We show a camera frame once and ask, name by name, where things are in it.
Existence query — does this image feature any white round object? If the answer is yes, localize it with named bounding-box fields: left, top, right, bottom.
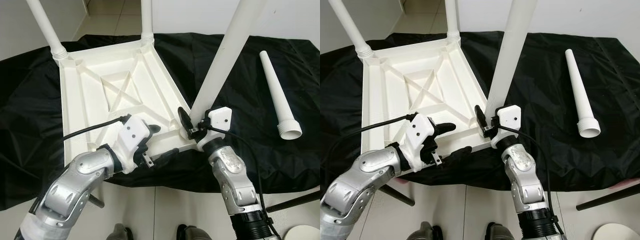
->
left=592, top=227, right=628, bottom=240
left=287, top=225, right=321, bottom=240

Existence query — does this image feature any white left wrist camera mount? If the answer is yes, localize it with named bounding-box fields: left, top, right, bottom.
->
left=112, top=116, right=151, bottom=175
left=397, top=113, right=436, bottom=173

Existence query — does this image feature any white tapered plastic table leg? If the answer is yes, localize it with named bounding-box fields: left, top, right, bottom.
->
left=565, top=48, right=602, bottom=139
left=140, top=0, right=155, bottom=47
left=327, top=0, right=375, bottom=60
left=485, top=0, right=538, bottom=118
left=190, top=0, right=268, bottom=121
left=259, top=50, right=303, bottom=141
left=25, top=0, right=68, bottom=61
left=445, top=0, right=462, bottom=45

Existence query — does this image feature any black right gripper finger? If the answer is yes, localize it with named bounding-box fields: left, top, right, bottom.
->
left=473, top=104, right=489, bottom=134
left=177, top=106, right=195, bottom=138

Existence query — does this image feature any dark robot right foot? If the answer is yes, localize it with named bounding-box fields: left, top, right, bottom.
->
left=176, top=225, right=211, bottom=240
left=485, top=222, right=518, bottom=240

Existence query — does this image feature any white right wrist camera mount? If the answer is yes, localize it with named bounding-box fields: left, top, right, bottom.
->
left=490, top=105, right=522, bottom=150
left=197, top=106, right=232, bottom=151

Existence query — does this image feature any white plastic children table top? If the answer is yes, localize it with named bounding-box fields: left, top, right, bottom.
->
left=59, top=40, right=198, bottom=168
left=360, top=39, right=493, bottom=163

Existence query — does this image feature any black cloth table cover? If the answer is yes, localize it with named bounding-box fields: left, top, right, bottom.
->
left=0, top=32, right=321, bottom=211
left=320, top=31, right=640, bottom=193

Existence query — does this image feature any grey robot left foot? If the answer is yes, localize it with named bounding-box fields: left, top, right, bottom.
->
left=407, top=221, right=443, bottom=240
left=106, top=223, right=133, bottom=240

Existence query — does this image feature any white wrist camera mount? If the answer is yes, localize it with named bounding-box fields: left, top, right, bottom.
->
left=490, top=105, right=522, bottom=150
left=112, top=116, right=151, bottom=175
left=397, top=113, right=436, bottom=173
left=197, top=106, right=232, bottom=151

